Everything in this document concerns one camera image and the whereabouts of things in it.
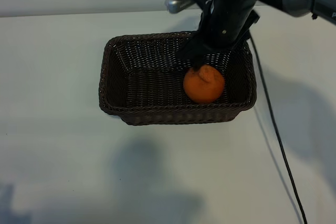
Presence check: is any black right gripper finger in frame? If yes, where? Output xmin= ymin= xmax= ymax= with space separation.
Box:
xmin=193 ymin=58 xmax=204 ymax=74
xmin=180 ymin=36 xmax=211 ymax=61

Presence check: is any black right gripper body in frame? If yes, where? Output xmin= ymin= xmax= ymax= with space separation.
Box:
xmin=195 ymin=0 xmax=260 ymax=51

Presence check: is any orange with knobbed top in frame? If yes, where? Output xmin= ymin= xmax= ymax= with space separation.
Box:
xmin=183 ymin=64 xmax=226 ymax=104

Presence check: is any brown wicker basket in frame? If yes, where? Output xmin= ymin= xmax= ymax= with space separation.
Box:
xmin=98 ymin=31 xmax=257 ymax=126

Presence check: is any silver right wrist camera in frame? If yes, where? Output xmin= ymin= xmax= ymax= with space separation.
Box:
xmin=164 ymin=0 xmax=196 ymax=14

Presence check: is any thin black smooth cable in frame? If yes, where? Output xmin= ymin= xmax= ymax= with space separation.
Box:
xmin=248 ymin=31 xmax=308 ymax=224

